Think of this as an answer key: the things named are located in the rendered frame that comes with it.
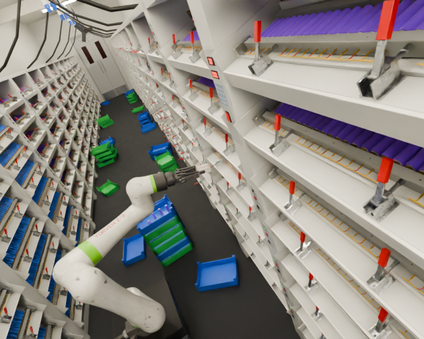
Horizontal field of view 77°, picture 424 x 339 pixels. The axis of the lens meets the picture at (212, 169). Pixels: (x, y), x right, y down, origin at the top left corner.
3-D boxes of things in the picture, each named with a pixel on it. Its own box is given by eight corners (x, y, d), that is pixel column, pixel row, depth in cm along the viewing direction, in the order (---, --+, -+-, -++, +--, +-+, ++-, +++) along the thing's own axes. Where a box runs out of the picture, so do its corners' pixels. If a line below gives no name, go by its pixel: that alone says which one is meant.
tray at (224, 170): (262, 220, 106) (250, 207, 101) (210, 163, 157) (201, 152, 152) (300, 186, 106) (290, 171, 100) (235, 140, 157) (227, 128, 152)
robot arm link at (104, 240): (97, 247, 113) (81, 236, 118) (105, 262, 120) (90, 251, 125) (156, 196, 135) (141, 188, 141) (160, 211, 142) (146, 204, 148)
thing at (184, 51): (218, 81, 77) (188, 40, 69) (172, 66, 128) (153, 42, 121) (270, 33, 76) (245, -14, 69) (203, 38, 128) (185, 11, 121)
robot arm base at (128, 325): (117, 355, 136) (111, 350, 133) (115, 329, 148) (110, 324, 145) (163, 325, 141) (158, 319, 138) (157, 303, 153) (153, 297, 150)
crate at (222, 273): (198, 292, 192) (194, 285, 188) (200, 268, 209) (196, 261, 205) (238, 284, 186) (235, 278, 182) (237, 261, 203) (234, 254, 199)
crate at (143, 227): (142, 236, 201) (137, 229, 197) (136, 222, 217) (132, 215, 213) (176, 214, 208) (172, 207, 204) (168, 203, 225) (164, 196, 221)
